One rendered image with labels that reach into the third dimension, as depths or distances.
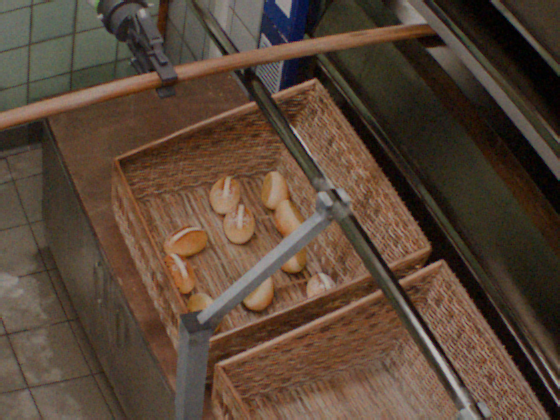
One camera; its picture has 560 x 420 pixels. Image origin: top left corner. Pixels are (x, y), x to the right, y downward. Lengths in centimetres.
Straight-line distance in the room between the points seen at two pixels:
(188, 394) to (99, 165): 86
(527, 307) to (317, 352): 46
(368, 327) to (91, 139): 90
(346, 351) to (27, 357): 108
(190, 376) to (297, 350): 29
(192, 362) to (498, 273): 58
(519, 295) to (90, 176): 113
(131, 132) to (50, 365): 68
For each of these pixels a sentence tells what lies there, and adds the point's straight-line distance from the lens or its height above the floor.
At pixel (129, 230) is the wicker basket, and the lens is 264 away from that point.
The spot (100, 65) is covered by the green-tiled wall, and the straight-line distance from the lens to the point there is 372.
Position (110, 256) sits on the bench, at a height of 58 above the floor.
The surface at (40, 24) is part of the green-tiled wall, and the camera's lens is 354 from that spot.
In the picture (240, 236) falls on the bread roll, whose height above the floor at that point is 62.
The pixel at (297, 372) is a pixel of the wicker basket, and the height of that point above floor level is 64.
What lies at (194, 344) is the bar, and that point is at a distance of 206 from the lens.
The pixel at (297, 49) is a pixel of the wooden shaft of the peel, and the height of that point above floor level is 121.
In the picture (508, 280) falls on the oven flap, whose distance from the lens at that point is 221.
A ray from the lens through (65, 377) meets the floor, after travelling 316.
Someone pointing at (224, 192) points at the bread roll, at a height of 64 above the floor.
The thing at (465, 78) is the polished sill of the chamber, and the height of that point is 118.
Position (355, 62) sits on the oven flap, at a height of 98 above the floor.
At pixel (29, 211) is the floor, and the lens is 359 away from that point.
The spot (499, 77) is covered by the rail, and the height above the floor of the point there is 143.
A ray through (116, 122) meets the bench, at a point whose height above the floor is 58.
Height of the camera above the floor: 249
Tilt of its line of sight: 43 degrees down
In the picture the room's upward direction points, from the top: 9 degrees clockwise
